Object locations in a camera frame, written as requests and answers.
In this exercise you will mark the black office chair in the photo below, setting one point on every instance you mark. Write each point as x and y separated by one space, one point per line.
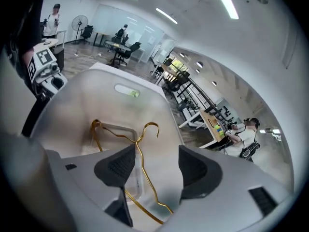
178 81
134 48
87 31

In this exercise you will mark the person's black printed clothing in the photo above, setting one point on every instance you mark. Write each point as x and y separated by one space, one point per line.
31 20

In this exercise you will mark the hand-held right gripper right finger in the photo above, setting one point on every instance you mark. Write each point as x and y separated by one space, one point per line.
217 202

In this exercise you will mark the translucent grey plastic bin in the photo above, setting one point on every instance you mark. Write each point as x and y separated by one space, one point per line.
108 110

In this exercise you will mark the gold metal clothes hanger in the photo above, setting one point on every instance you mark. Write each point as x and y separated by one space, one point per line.
152 123

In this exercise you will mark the person's left forearm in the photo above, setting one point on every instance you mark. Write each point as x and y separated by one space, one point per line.
27 55

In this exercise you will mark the colourful stacking toys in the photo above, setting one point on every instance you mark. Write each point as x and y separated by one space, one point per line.
218 129

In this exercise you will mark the wooden desk with white legs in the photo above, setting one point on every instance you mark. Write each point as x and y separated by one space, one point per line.
169 69
207 116

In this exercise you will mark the black phone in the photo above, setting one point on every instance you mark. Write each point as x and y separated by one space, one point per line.
47 43

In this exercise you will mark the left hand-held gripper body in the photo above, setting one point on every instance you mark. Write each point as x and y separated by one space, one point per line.
43 57

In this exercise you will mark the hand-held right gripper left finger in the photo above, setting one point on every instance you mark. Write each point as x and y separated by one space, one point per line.
84 182

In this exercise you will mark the round dark table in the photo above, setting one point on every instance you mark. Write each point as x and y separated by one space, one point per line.
117 45

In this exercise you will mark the white artificial flower bouquet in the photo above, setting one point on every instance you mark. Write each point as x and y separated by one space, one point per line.
134 94

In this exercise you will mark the black standing fan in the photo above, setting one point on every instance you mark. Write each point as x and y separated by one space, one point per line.
79 22

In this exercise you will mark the round wooden table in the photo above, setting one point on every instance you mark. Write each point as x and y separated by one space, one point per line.
51 42

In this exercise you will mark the black metal railing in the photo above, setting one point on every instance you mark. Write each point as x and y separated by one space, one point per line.
200 91

